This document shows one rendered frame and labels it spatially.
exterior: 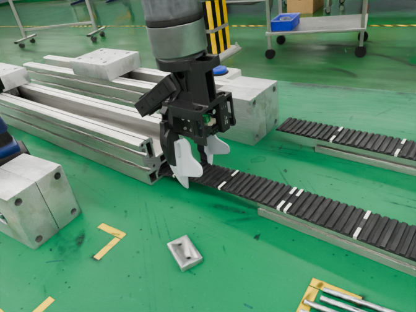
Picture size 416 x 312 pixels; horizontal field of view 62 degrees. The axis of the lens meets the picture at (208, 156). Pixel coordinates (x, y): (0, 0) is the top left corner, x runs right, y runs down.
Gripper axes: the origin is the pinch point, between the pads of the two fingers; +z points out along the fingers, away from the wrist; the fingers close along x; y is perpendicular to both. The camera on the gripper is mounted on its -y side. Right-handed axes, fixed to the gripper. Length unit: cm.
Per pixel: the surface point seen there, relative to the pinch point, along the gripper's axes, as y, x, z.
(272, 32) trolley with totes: -144, 271, 54
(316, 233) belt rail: 22.5, -2.0, 1.4
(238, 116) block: -0.3, 14.0, -3.7
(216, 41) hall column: -206, 261, 62
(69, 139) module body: -31.2, -4.6, -1.1
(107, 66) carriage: -38.4, 14.2, -9.8
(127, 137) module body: -10.2, -4.1, -6.3
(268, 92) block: 2.6, 20.7, -6.1
